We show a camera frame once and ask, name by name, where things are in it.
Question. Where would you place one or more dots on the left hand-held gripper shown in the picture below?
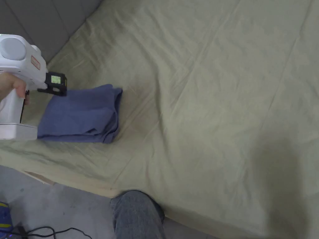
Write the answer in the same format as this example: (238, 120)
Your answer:
(15, 62)

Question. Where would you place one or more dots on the dark blue garment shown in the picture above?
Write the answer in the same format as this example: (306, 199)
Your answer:
(82, 114)

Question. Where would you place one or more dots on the person's left hand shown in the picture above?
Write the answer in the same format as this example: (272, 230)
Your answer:
(10, 82)

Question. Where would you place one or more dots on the grey padded headboard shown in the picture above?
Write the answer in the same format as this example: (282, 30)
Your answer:
(37, 22)

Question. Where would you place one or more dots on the blue and yellow bag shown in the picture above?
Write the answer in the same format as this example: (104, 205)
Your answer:
(4, 216)

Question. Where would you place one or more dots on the bed with pale green sheet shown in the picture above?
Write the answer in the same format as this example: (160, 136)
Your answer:
(199, 99)

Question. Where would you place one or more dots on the person's legs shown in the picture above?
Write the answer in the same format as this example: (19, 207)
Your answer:
(137, 216)

